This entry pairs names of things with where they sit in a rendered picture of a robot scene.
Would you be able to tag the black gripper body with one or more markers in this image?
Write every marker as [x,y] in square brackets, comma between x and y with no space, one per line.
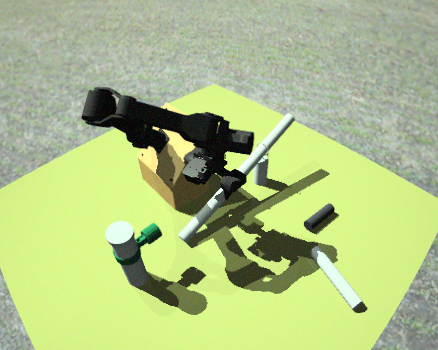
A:
[231,180]

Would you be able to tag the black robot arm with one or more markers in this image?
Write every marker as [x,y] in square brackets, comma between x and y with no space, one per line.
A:
[136,119]

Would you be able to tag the green cup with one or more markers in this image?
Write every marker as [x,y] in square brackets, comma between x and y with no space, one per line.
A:
[148,235]

